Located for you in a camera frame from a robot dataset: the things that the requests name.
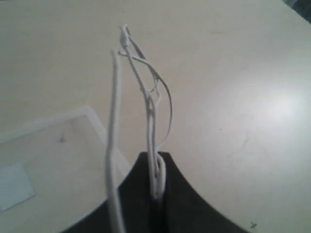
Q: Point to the clear plastic storage case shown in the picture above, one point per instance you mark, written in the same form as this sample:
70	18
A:
55	164

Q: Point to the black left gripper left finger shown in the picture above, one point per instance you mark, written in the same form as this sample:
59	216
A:
136	205

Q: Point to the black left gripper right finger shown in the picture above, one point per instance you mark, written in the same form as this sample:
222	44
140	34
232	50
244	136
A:
185	211

